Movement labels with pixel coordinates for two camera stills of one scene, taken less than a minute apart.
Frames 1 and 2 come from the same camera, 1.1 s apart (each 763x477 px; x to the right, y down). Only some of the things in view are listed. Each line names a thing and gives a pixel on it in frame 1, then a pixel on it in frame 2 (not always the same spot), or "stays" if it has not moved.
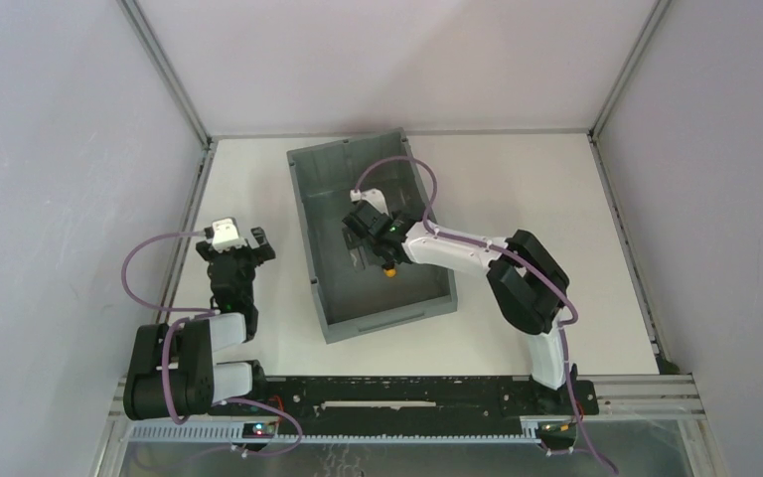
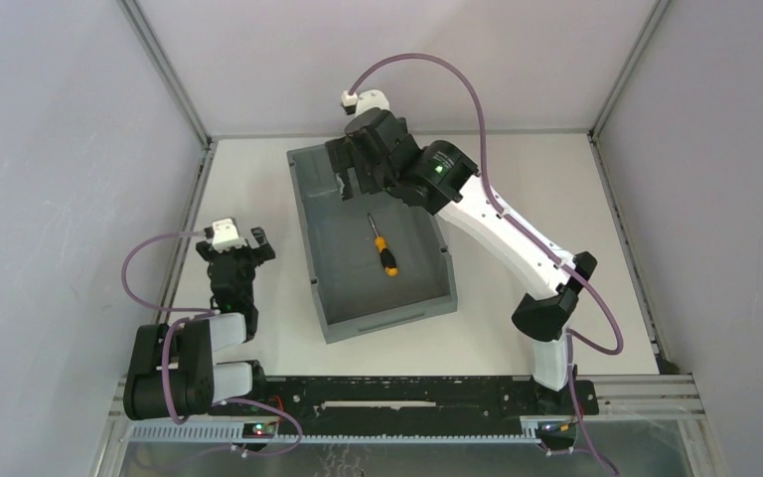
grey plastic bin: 352,295 stays
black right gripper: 361,231 -> 353,159
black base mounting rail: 469,398 stays
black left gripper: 233,256 stays
